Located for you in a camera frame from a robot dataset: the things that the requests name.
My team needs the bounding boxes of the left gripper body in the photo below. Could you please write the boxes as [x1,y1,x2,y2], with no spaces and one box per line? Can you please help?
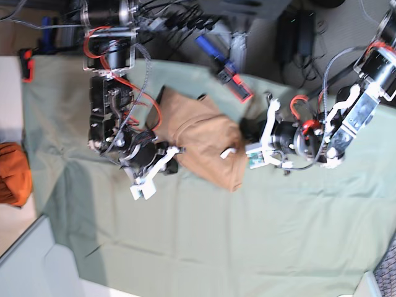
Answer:
[264,121,309,158]

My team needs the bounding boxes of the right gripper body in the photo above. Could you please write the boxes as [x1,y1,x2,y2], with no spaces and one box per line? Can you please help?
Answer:
[119,142,166,178]

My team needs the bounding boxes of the tan T-shirt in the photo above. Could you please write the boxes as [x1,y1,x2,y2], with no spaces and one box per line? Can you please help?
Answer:
[155,86,248,192]

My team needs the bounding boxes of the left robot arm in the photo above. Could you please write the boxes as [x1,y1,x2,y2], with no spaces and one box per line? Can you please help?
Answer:
[245,1,395,173]

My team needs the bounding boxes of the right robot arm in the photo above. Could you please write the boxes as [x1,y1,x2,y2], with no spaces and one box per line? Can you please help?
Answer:
[80,1,179,179]

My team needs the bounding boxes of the green table cloth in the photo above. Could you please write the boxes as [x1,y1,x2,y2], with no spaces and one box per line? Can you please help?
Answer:
[23,56,395,296]

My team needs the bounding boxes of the black power adapter brick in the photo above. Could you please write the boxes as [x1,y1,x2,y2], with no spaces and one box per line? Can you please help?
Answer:
[275,11,298,65]

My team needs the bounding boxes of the black power strip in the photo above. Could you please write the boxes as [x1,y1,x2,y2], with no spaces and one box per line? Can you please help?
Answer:
[137,15,222,32]

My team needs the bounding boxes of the orange folded cloth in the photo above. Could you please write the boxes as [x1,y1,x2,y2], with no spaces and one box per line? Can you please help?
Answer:
[1,142,33,207]

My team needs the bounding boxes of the red black corner clamp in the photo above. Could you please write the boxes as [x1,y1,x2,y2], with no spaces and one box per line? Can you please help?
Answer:
[18,48,35,83]

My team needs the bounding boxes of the grey plastic bin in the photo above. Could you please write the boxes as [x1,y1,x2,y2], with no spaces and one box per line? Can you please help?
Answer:
[1,215,84,296]

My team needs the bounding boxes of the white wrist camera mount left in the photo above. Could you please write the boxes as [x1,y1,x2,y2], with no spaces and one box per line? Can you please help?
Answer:
[245,92,293,175]

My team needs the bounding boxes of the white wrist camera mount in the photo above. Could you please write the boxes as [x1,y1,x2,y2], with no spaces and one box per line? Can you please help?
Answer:
[130,146,185,200]
[245,92,293,175]

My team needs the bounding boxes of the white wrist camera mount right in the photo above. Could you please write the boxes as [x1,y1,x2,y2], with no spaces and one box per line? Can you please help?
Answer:
[130,146,185,200]

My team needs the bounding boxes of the blue handled red clamp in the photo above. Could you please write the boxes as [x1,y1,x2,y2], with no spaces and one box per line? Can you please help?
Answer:
[195,35,253,103]

